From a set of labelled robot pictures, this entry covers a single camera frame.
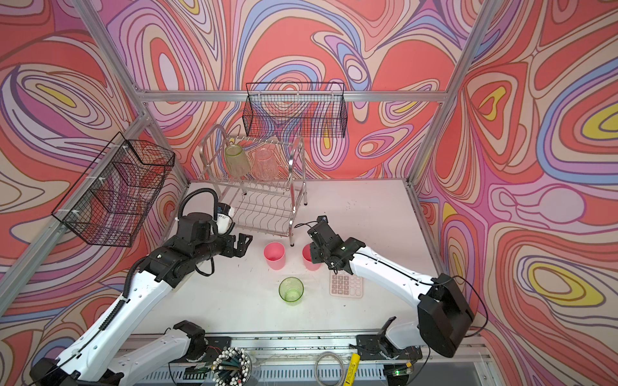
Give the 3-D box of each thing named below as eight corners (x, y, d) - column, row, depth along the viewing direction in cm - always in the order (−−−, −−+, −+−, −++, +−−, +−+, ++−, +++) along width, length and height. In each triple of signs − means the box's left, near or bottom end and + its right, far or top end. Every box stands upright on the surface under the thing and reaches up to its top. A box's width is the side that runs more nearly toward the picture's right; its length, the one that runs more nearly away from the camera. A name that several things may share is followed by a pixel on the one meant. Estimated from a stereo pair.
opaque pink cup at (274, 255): (266, 271, 91) (262, 260, 83) (269, 254, 96) (265, 241, 88) (284, 271, 91) (281, 260, 83) (285, 254, 96) (283, 241, 88)
